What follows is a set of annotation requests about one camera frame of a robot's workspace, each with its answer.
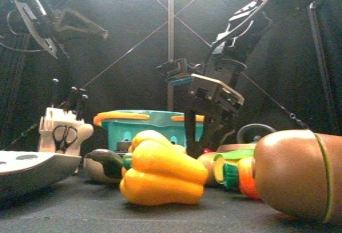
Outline black toy pan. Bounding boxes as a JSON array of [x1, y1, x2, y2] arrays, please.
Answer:
[[234, 123, 278, 145]]

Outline beige toy onion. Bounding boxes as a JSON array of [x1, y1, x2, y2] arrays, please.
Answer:
[[195, 151, 223, 188]]

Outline teal basket orange handles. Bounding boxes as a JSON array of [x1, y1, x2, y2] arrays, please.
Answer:
[[92, 110, 207, 153]]

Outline yellow toy bell pepper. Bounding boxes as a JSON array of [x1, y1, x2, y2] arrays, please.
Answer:
[[119, 129, 210, 207]]

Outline grey toy tray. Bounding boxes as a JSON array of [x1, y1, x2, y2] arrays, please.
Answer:
[[0, 150, 84, 200]]

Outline grey vertical frame pole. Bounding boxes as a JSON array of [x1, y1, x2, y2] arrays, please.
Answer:
[[166, 0, 176, 112]]

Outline large brown toy potato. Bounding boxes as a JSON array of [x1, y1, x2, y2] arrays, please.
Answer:
[[253, 129, 342, 225]]

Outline black handled toy knife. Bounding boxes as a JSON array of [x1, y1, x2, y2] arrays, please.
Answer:
[[76, 94, 90, 121], [50, 78, 60, 109], [66, 86, 79, 112]]

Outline orange toy carrot green top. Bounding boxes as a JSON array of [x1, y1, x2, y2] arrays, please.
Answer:
[[213, 148, 265, 201]]

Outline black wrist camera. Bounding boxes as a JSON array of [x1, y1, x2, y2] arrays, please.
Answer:
[[155, 58, 198, 87]]

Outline black toy scissors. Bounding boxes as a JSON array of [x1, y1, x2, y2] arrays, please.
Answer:
[[52, 125, 80, 154]]

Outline dark slanted frame pole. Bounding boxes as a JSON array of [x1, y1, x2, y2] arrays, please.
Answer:
[[307, 0, 339, 135]]

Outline pale toy plate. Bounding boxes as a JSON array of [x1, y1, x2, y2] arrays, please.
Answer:
[[215, 142, 259, 154]]

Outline white toy knife block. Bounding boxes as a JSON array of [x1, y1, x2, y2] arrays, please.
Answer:
[[38, 106, 95, 156]]

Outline dark green toy avocado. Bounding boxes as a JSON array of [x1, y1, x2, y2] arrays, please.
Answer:
[[83, 148, 126, 184]]

